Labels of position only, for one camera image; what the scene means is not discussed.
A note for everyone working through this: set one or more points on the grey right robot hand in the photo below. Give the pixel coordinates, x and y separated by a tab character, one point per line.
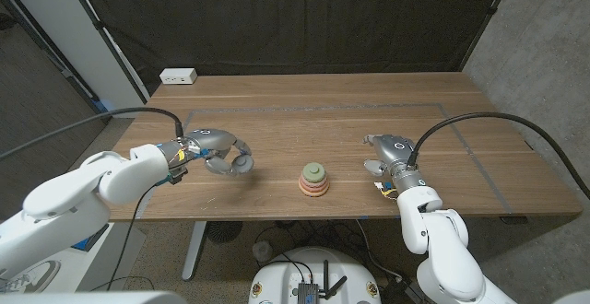
394	149

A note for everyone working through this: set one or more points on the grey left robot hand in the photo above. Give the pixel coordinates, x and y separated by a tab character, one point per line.
212	139

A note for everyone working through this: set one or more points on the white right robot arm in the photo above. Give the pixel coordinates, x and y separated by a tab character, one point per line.
438	244

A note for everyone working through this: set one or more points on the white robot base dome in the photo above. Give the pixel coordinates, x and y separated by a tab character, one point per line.
281	276

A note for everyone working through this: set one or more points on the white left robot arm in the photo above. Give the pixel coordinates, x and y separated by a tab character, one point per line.
83	193

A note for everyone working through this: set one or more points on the white power strip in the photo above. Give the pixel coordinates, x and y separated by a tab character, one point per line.
178	76

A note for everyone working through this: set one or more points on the black round floor fan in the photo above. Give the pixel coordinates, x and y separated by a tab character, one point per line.
223	231

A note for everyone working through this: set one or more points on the white table leg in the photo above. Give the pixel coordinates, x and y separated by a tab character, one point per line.
193	249

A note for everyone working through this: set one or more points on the grey round floor object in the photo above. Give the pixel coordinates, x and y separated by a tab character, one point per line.
263	251

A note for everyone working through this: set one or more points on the black power adapter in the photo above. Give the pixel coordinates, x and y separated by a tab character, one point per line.
398	291

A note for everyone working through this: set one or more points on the black backdrop stand pole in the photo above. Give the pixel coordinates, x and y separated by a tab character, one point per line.
488	18
106	41

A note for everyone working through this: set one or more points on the black backdrop curtain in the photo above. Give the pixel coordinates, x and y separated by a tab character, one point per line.
295	18

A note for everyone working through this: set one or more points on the blue foot pedal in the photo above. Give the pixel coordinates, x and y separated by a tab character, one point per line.
90	242

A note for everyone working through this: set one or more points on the radio box with black antennas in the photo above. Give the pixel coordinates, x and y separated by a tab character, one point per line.
308	291

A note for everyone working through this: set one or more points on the white robot torso edge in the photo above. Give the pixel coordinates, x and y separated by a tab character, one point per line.
92	298

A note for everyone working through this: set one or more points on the white sneaker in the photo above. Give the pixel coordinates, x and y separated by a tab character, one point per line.
30	276

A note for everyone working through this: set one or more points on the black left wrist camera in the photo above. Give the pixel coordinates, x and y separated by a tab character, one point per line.
177	175

